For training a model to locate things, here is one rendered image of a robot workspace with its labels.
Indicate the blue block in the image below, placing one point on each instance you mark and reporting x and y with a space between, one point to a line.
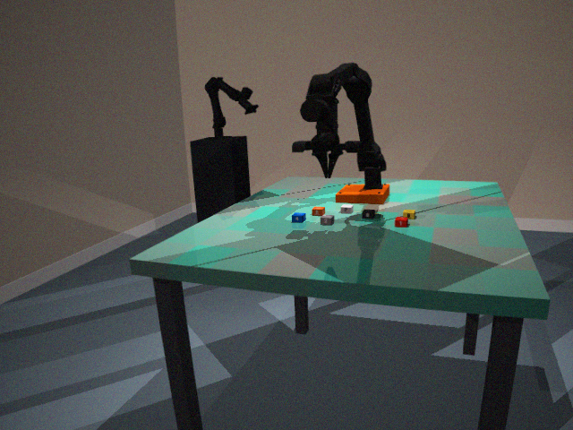
298 217

